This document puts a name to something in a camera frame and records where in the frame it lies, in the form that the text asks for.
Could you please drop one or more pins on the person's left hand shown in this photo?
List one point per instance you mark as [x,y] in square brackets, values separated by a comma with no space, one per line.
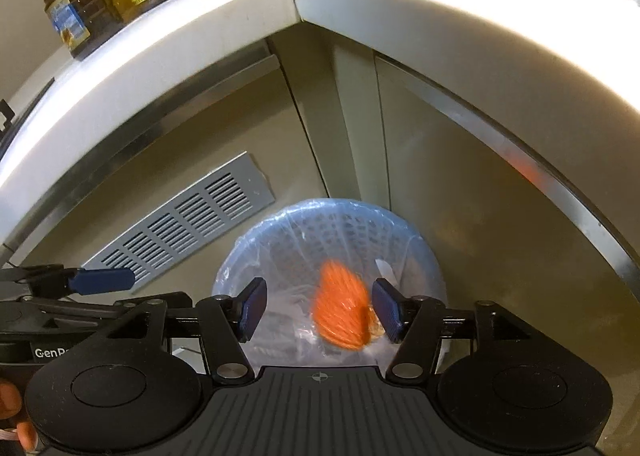
[10,398]

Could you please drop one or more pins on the beige corner panel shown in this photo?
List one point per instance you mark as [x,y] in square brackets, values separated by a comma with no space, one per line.
[340,125]

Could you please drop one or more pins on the blue label oil bottle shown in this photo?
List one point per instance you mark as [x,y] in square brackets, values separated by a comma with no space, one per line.
[67,5]

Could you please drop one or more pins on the metal vent grille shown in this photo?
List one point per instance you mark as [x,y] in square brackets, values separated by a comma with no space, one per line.
[250,186]

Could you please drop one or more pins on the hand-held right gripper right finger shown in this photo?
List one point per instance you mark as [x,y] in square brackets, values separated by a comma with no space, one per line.
[386,308]

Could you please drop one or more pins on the blue mesh waste basket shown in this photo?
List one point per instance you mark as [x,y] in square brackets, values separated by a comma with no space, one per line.
[350,226]

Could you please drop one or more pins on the blue lined waste basket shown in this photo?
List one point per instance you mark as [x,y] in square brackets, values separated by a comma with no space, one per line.
[235,276]

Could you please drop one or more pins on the white sticker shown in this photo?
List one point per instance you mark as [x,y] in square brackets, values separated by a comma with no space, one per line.
[386,272]

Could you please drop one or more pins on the orange wrapper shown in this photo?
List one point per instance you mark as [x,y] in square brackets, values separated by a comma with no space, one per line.
[340,306]

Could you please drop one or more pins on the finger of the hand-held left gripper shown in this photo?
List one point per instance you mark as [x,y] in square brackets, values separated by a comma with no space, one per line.
[75,312]
[102,281]

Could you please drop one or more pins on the beige cabinet door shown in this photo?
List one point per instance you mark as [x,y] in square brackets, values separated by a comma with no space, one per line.
[475,236]
[235,115]

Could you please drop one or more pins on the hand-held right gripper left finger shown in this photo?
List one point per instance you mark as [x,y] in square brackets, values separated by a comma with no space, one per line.
[253,310]

